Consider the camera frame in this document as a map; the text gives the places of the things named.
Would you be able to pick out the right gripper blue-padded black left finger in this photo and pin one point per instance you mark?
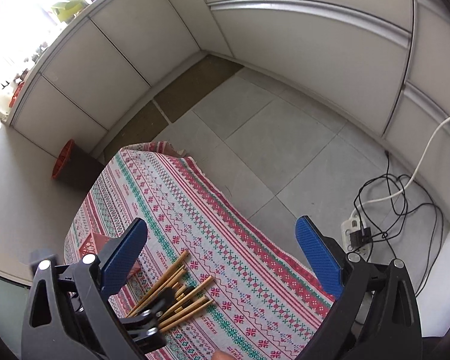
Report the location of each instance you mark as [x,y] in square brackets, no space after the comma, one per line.
[68,315]

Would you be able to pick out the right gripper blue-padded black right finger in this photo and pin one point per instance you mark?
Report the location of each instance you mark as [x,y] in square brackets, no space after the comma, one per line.
[375,313]

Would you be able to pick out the white kitchen cabinet run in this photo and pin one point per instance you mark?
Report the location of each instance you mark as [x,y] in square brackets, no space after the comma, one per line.
[383,64]

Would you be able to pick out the person's fingertip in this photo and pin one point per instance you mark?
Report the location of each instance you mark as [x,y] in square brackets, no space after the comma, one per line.
[221,355]

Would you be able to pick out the wooden chopstick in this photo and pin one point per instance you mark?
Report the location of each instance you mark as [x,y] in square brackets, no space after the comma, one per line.
[189,296]
[170,270]
[183,312]
[169,282]
[186,317]

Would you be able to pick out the pink perforated plastic basket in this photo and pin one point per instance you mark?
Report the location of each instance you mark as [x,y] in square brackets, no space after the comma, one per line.
[93,244]

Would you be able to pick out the black power adapter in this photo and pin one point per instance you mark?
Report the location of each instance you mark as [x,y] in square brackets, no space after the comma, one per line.
[360,238]

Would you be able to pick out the white power strip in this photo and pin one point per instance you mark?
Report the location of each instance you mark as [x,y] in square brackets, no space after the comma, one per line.
[354,223]

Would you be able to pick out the patterned red green tablecloth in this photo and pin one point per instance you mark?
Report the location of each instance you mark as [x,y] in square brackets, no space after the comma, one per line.
[265,303]

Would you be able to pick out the black gold-banded chopstick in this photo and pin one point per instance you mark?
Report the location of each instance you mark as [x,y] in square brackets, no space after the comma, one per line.
[187,291]

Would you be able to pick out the red rimmed dark trash bin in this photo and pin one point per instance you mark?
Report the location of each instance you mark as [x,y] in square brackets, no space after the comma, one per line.
[76,168]

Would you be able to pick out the red item on counter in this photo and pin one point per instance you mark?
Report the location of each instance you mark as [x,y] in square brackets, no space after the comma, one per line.
[16,94]

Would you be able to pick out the green plastic watering jug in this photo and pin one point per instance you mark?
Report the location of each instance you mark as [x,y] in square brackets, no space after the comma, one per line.
[68,9]

